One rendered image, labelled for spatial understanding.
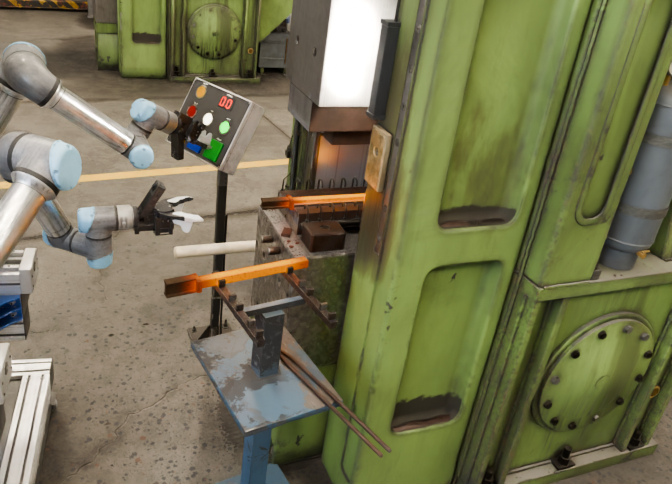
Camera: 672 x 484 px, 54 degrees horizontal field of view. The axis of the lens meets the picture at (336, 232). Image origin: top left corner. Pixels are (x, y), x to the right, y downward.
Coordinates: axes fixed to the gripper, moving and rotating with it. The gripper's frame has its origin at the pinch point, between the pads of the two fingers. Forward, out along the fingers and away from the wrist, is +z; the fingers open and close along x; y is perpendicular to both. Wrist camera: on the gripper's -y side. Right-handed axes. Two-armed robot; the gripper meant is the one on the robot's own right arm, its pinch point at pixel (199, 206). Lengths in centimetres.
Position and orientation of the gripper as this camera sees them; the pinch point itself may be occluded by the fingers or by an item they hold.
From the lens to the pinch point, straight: 208.3
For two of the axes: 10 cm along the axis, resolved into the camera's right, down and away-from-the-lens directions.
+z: 9.1, -0.7, 4.0
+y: -1.3, 8.8, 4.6
